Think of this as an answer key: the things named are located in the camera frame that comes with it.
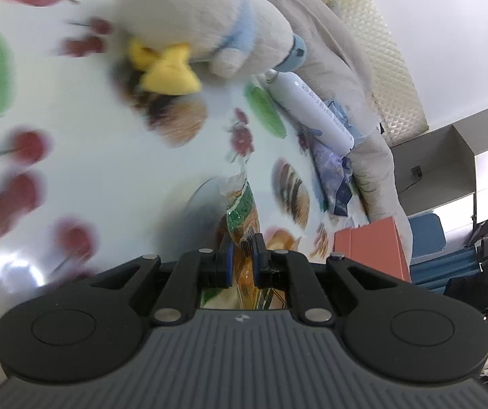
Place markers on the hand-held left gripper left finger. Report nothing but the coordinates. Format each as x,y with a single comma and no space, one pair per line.
227,260

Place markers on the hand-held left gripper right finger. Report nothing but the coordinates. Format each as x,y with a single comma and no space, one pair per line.
258,260

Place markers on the clear golden snack packet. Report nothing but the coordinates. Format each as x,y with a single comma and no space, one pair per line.
242,217

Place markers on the pink cardboard box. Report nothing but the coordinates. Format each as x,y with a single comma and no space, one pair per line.
371,249

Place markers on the dark blue plastic wrapper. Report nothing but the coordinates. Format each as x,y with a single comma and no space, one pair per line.
333,179

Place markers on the fruit print bed sheet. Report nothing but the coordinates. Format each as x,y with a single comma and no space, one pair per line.
99,170

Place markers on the white tube pack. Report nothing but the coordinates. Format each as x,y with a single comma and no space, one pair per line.
308,108

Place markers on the pale blue plastic bag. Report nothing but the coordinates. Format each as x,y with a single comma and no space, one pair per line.
340,115

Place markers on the black charger plug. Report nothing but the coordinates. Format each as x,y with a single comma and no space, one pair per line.
416,171

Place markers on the blue curtain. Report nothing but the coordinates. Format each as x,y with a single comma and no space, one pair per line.
444,268

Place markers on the white cabinet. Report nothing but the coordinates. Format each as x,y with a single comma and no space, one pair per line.
440,162

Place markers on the cream quilted headboard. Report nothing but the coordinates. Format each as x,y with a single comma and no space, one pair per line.
376,42

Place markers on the white plush penguin toy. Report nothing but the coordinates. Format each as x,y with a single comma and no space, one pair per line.
193,12

